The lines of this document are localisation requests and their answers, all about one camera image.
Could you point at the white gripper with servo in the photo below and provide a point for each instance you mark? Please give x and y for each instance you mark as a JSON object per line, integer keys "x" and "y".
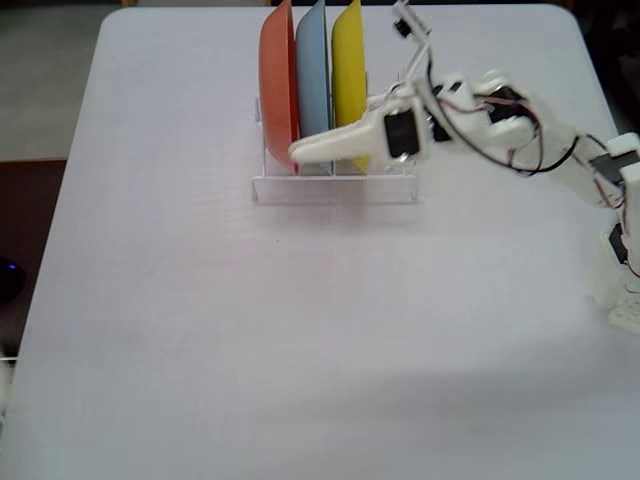
{"x": 372, "y": 134}

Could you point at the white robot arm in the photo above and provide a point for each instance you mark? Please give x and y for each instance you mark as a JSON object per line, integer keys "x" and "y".
{"x": 550, "y": 130}

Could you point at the yellow plate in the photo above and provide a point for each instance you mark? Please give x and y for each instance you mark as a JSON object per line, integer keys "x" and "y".
{"x": 350, "y": 70}

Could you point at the light blue plate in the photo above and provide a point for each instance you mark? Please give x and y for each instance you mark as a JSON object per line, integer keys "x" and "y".
{"x": 312, "y": 75}

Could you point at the orange plate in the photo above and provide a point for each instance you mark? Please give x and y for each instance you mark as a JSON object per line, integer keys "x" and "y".
{"x": 277, "y": 80}

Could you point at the wrist camera on white bracket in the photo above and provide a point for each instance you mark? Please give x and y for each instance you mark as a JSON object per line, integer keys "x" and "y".
{"x": 424, "y": 40}

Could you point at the white metal frame piece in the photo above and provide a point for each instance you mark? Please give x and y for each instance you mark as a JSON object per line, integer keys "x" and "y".
{"x": 6, "y": 372}

